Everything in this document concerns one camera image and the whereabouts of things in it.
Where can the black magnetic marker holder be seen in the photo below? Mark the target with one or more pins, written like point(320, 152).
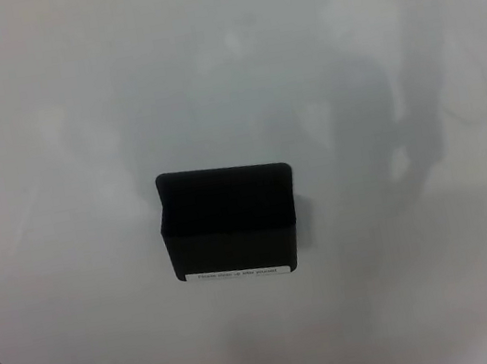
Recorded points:
point(233, 235)

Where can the white whiteboard with grey frame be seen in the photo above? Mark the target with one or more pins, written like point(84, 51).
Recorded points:
point(222, 54)

